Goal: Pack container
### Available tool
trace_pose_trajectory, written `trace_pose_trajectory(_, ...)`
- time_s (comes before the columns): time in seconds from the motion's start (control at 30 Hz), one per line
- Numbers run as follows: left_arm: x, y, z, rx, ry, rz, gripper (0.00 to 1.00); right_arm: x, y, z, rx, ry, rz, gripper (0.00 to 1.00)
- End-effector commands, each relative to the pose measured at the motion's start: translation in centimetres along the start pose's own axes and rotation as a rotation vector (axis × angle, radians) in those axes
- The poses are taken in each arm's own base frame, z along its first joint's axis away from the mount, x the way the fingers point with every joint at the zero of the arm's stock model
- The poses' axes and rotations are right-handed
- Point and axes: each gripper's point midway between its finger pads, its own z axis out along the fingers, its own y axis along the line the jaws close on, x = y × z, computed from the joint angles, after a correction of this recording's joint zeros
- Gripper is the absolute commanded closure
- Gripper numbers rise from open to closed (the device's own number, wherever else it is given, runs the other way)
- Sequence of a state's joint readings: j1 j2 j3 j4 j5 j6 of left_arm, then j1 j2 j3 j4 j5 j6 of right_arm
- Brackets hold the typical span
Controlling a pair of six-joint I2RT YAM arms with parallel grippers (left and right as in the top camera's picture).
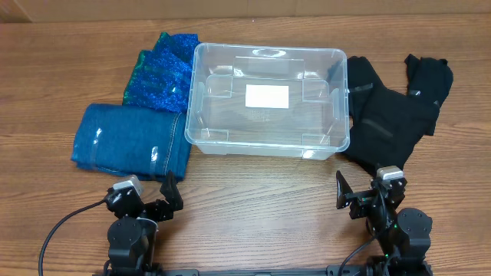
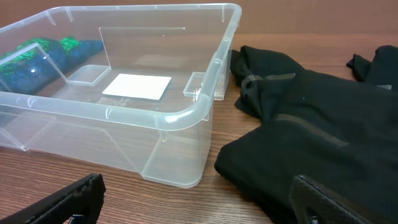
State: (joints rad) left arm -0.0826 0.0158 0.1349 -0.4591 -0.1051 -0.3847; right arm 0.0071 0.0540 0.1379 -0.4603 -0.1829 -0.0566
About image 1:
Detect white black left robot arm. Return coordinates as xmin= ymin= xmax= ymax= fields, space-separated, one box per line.
xmin=104 ymin=172 xmax=183 ymax=275

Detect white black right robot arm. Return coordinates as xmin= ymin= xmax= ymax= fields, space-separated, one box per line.
xmin=328 ymin=166 xmax=433 ymax=276

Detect black garment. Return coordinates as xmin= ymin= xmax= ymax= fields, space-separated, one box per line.
xmin=344 ymin=54 xmax=453 ymax=176

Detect white label in bin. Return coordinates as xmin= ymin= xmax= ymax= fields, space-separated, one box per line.
xmin=245 ymin=84 xmax=289 ymax=109

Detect blue sequin glitter garment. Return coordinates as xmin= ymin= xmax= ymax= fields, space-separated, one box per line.
xmin=123 ymin=32 xmax=200 ymax=113

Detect blue denim jeans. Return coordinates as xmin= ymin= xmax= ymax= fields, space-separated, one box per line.
xmin=71 ymin=103 xmax=191 ymax=181

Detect clear plastic storage bin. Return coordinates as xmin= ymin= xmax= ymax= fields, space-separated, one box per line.
xmin=185 ymin=43 xmax=350 ymax=160

